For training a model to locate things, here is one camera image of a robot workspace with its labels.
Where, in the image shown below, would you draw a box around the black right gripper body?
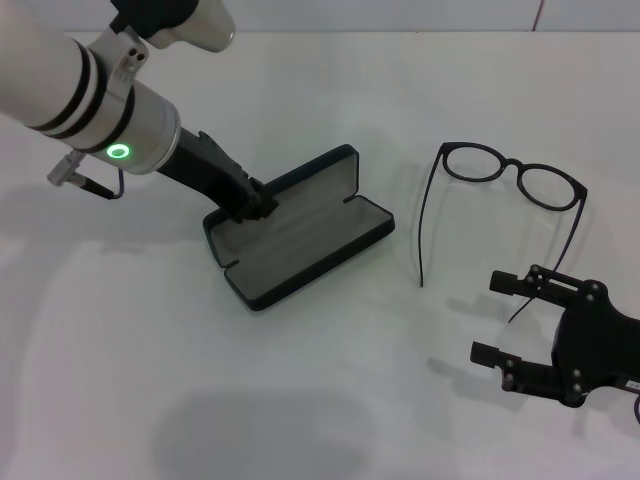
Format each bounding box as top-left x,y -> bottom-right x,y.
549,279 -> 640,409

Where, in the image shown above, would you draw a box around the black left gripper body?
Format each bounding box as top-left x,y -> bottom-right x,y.
154,127 -> 262,224

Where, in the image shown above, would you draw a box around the black glasses case grey lining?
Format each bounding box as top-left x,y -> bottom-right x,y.
202,143 -> 396,314

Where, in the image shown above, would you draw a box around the black round-lens glasses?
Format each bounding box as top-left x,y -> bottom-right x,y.
418,141 -> 589,324

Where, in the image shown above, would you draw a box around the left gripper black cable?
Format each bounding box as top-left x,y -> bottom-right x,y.
47,152 -> 125,201

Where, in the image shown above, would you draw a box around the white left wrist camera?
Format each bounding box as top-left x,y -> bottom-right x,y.
109,0 -> 237,54

